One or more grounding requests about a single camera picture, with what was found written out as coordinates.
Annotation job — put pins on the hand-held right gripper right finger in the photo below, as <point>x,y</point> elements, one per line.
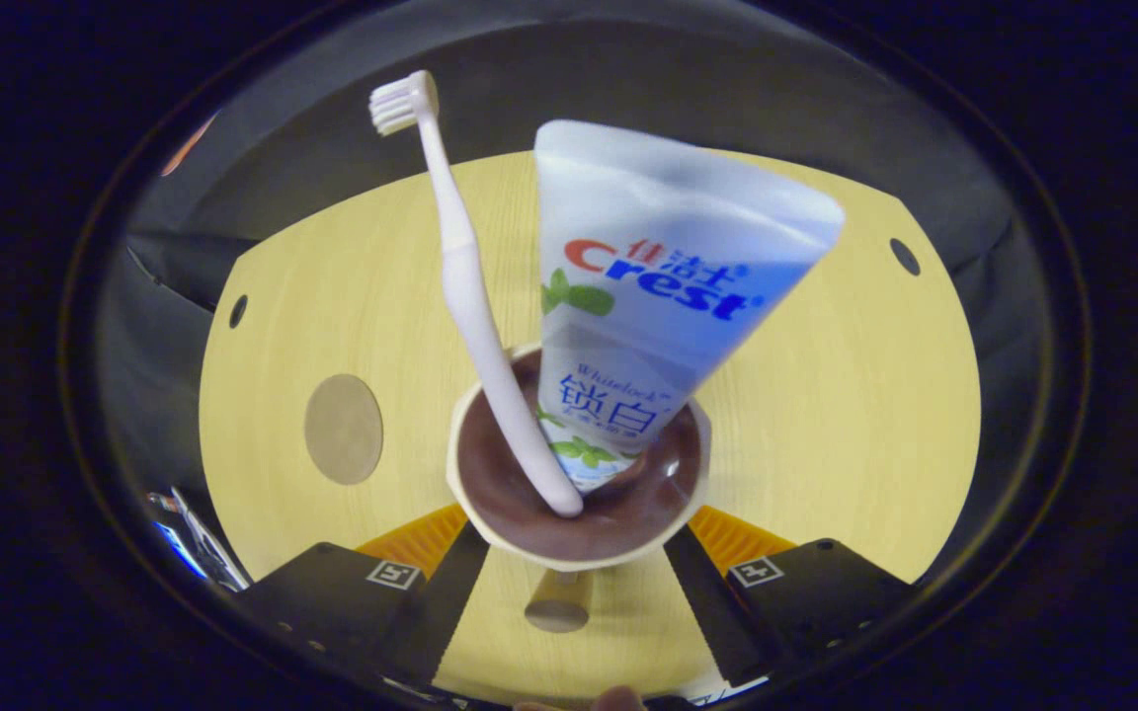
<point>712,612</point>

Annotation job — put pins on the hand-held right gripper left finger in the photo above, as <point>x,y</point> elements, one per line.
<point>450,602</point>

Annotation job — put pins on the beige cup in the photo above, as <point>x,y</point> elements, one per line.
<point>579,538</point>

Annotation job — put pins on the round brown coaster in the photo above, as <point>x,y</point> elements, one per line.
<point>344,430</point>

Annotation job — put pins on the pink toothbrush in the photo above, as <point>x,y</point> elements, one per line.
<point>460,267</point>

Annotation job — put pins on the white toothpaste tube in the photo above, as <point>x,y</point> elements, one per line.
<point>668,257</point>

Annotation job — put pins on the wooden desktop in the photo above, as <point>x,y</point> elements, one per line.
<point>826,444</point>

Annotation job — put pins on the white device with black knobs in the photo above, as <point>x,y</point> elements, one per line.
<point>218,558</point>

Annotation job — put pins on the blue lit monitor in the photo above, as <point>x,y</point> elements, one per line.
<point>179,551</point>

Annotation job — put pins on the black backdrop cloth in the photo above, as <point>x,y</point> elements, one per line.
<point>628,89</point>

